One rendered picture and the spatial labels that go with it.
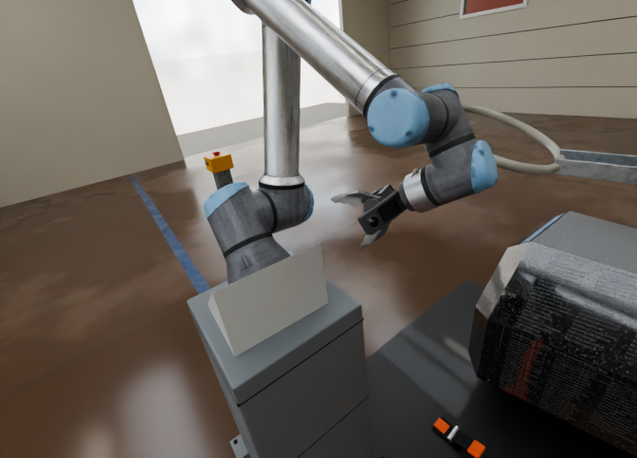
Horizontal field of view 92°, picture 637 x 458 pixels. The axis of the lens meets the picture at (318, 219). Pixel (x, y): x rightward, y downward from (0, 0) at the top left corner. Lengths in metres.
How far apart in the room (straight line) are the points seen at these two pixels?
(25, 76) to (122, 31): 1.56
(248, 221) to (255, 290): 0.20
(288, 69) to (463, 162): 0.54
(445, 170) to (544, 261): 0.77
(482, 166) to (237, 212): 0.60
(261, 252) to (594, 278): 1.04
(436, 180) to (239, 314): 0.53
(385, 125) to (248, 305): 0.51
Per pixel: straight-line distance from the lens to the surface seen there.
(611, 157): 1.38
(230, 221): 0.87
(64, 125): 6.64
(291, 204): 0.97
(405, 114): 0.52
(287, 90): 0.94
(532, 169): 1.16
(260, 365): 0.83
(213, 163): 1.75
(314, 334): 0.86
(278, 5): 0.75
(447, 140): 0.64
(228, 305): 0.76
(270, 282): 0.78
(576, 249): 1.38
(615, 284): 1.32
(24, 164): 6.76
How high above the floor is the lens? 1.48
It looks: 27 degrees down
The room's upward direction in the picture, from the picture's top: 7 degrees counter-clockwise
